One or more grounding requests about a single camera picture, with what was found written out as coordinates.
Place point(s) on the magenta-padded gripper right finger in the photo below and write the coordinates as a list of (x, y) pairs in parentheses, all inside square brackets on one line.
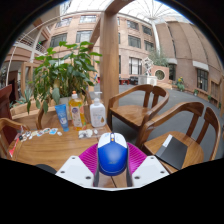
[(150, 170)]

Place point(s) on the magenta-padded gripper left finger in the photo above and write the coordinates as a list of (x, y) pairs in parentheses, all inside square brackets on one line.
[(75, 171)]

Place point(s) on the blue and white computer mouse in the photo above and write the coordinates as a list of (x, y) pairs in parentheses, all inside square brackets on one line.
[(112, 156)]

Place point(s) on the black notebook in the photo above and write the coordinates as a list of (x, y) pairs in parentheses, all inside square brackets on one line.
[(171, 152)]

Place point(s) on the clear plastic packet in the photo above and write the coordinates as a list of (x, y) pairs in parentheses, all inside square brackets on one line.
[(87, 133)]

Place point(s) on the blue printed card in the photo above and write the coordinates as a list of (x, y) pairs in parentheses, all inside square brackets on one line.
[(53, 131)]

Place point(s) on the wooden armchair with notebook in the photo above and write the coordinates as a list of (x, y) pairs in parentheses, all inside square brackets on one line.
[(196, 155)]

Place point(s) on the blue squeeze tube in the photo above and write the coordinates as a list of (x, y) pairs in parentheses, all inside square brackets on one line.
[(62, 118)]

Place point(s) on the yellow liquid soap bottle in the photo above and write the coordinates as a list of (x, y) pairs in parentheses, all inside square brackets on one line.
[(77, 115)]

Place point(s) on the white pump bottle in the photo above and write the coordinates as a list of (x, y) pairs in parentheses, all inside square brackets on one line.
[(97, 115)]

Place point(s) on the long wooden planter box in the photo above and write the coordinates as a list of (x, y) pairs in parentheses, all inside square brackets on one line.
[(23, 111)]

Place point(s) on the spiky green agave plant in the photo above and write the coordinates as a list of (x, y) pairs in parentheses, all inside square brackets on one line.
[(24, 96)]

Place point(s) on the yellow flower plant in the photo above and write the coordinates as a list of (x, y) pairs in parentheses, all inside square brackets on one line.
[(180, 84)]

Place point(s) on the dark red wooden lectern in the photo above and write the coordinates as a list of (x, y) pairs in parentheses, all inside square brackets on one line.
[(5, 100)]

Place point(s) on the leafy green potted plant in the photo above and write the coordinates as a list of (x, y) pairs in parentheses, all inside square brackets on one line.
[(66, 71)]

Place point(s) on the white sculpture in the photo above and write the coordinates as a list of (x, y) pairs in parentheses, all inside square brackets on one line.
[(148, 66)]

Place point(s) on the wooden pillar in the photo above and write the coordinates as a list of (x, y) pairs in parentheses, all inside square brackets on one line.
[(109, 60)]

